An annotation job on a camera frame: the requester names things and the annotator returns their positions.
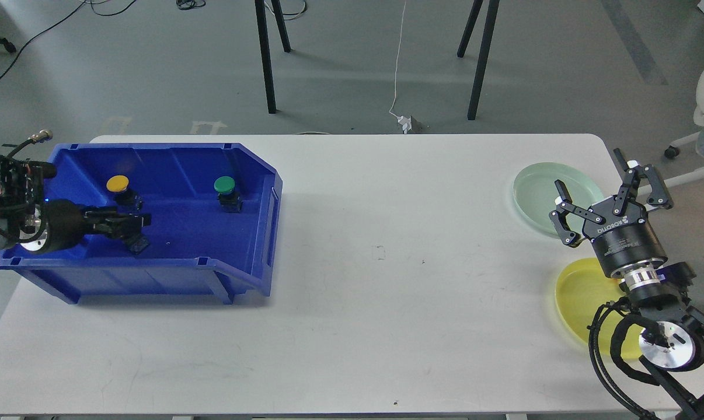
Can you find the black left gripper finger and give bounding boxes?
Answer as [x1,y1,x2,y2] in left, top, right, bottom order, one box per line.
[83,210,151,228]
[87,225,144,242]

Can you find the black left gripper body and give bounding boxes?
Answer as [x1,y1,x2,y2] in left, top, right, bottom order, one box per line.
[19,199,89,255]

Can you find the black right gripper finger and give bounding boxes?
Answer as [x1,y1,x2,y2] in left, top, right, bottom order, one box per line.
[612,147,673,215]
[548,180,602,248]

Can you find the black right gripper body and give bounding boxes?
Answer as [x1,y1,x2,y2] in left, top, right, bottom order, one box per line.
[585,197,668,278]

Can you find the dark green push button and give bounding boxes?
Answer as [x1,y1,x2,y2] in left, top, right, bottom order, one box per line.
[123,232,150,255]

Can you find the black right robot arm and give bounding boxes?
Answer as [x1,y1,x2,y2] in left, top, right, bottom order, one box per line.
[549,149,704,419]

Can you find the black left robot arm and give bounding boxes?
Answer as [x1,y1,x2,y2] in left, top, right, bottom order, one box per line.
[0,129,151,255]

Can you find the yellow push button in bin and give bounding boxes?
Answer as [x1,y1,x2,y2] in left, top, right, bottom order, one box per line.
[106,174,144,212]

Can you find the yellow plate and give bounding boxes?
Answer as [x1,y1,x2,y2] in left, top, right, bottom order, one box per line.
[554,258,642,361]

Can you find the light green plate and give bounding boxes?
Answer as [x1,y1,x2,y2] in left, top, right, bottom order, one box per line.
[513,162,605,239]

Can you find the blue plastic bin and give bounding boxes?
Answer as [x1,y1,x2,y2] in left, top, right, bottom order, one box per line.
[0,143,282,304]

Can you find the black tripod legs right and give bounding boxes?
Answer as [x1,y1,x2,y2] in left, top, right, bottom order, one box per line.
[456,0,501,121]

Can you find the black tripod legs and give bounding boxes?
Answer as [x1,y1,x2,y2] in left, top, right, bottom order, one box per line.
[456,0,501,121]
[253,1,292,114]

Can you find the black tripod legs left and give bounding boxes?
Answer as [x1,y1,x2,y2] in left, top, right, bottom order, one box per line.
[253,1,292,114]

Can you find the white cable with plug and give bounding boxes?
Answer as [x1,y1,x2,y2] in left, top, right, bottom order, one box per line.
[388,0,430,135]

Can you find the black floor cable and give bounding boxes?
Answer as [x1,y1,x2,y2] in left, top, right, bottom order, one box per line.
[0,0,138,95]

